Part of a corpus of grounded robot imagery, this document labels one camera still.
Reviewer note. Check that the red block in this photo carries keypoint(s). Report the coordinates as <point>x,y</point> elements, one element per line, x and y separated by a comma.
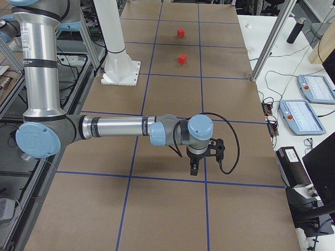
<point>182,58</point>
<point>181,33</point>

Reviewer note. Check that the small electronics board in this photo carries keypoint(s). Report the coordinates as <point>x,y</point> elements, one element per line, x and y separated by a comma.
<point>271,120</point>

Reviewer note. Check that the teach pendant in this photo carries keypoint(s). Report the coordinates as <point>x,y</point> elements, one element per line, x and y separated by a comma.
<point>301,118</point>
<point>316,89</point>

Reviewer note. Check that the black monitor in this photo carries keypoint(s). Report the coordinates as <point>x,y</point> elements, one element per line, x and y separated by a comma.
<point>319,164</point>

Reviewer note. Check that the aluminium frame post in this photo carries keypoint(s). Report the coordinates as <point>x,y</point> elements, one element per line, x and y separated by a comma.
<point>277,28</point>

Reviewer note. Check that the black box with label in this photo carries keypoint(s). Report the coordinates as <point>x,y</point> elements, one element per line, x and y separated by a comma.
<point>291,168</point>

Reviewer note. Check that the white pedestal column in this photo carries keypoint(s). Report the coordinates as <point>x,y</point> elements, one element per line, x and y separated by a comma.
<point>119,68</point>

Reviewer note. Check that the far teach pendant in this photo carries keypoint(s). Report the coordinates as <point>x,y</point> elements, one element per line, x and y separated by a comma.
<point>316,89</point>

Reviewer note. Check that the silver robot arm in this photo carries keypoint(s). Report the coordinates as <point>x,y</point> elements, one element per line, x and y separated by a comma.
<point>47,128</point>

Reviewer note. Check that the near teach pendant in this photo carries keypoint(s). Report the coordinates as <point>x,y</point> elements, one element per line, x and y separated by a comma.
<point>301,118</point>

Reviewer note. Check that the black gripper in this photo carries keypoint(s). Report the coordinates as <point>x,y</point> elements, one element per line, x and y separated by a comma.
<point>194,158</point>

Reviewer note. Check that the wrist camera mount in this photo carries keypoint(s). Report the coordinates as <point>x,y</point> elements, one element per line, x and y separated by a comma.
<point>217,149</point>

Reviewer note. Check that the black water bottle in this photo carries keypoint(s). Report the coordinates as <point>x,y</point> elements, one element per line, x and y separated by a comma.
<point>296,30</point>

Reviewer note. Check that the eyeglasses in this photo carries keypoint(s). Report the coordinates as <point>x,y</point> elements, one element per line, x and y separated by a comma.
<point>308,143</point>

